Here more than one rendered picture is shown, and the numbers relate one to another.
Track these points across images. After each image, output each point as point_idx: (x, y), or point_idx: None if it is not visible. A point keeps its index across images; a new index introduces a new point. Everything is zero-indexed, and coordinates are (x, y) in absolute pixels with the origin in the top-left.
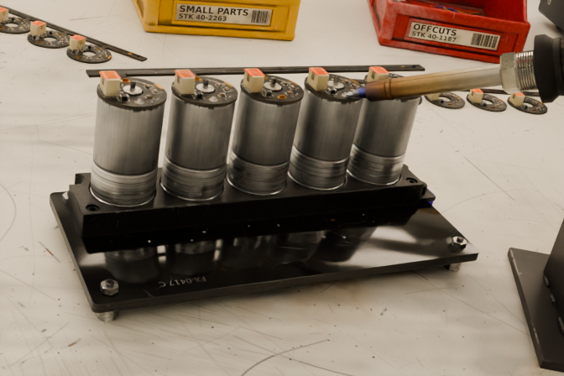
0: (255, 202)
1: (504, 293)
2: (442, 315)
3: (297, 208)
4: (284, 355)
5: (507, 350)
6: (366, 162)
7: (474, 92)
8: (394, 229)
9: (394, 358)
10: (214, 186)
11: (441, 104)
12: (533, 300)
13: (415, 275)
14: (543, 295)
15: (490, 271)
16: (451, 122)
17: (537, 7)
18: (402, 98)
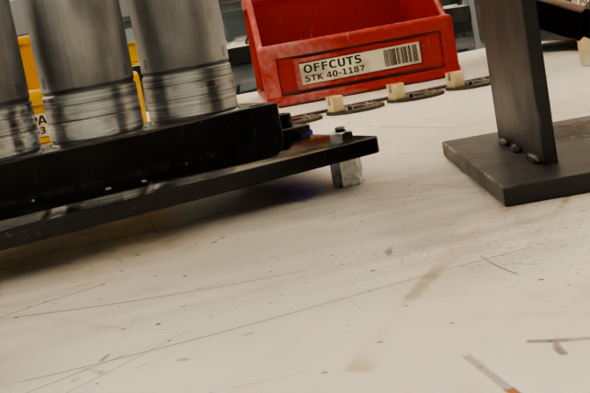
0: None
1: (440, 177)
2: (327, 216)
3: (66, 175)
4: (5, 317)
5: (443, 210)
6: (167, 89)
7: (391, 86)
8: (234, 158)
9: (225, 267)
10: None
11: (349, 110)
12: (482, 159)
13: (284, 204)
14: (500, 152)
15: (415, 171)
16: (364, 117)
17: (485, 50)
18: None
